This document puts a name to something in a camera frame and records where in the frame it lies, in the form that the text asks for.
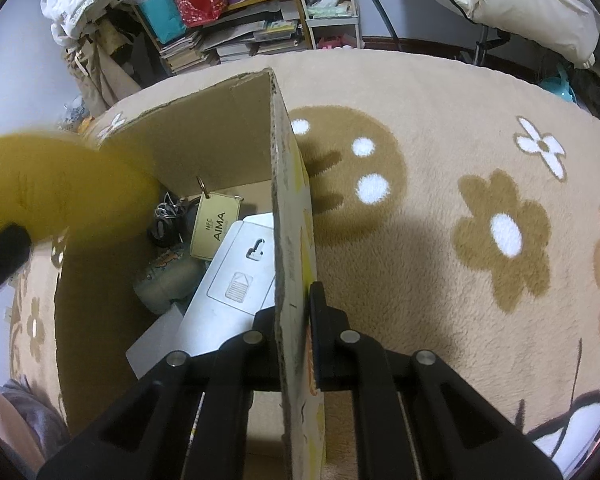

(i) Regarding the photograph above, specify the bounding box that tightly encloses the brown cardboard box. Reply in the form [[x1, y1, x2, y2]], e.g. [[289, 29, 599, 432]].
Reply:
[[54, 70, 325, 479]]

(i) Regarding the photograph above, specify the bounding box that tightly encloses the wooden bookshelf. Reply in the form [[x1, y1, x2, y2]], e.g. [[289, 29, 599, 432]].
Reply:
[[128, 0, 309, 76]]

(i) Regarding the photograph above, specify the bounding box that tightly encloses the white rolling cart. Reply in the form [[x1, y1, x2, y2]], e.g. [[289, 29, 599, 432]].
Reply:
[[300, 0, 364, 50]]

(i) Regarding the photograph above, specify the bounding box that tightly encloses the yellow green mini skateboard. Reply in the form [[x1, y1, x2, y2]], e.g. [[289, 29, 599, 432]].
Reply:
[[0, 131, 160, 248]]

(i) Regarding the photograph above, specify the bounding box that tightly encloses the white flat box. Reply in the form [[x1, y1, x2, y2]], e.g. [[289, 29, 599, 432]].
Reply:
[[172, 212, 275, 356]]

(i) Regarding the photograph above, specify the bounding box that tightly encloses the stack of books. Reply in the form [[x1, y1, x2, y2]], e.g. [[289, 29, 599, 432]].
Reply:
[[158, 30, 220, 75]]

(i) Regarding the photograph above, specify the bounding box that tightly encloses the beige AIMA key tag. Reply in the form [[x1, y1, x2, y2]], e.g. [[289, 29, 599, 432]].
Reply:
[[189, 177, 242, 261]]

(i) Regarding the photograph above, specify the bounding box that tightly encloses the beige floral carpet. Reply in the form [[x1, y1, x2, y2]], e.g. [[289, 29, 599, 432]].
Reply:
[[7, 48, 600, 461]]

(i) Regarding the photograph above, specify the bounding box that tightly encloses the clear packing tape roll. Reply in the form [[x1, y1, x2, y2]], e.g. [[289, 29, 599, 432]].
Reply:
[[133, 244, 206, 315]]

